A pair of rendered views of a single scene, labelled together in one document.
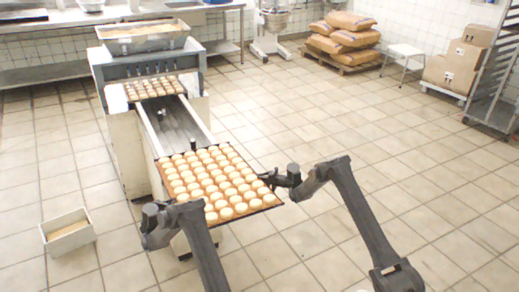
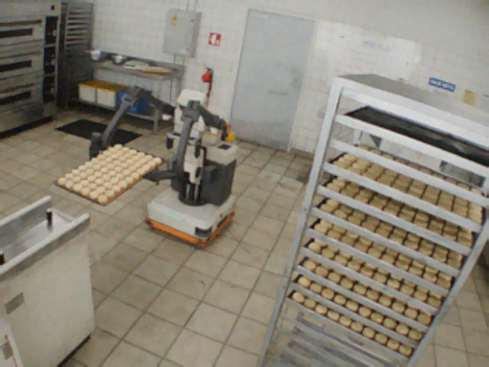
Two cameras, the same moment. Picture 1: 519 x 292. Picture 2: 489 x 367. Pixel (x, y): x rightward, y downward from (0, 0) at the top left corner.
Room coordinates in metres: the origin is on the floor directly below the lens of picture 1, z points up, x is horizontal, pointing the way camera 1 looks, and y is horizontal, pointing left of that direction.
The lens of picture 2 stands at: (2.10, 2.12, 1.96)
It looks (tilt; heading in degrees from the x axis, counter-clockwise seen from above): 25 degrees down; 223
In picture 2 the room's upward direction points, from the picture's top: 11 degrees clockwise
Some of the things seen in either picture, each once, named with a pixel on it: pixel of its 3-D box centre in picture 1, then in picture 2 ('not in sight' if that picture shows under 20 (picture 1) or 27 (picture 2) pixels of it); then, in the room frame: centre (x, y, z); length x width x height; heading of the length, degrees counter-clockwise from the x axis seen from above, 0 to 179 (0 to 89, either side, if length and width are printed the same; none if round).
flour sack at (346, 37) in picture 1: (356, 36); not in sight; (5.21, -1.41, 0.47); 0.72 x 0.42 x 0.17; 125
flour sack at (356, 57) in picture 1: (355, 54); not in sight; (5.21, -1.45, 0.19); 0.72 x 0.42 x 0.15; 124
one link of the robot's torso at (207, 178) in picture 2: not in sight; (194, 174); (0.29, -0.19, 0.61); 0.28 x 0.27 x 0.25; 116
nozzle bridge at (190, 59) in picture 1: (150, 73); not in sight; (2.34, 0.76, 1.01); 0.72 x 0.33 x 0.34; 117
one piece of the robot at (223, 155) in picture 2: not in sight; (201, 164); (0.08, -0.36, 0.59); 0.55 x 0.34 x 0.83; 116
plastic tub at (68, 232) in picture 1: (68, 232); not in sight; (1.71, 1.31, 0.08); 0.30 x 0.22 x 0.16; 127
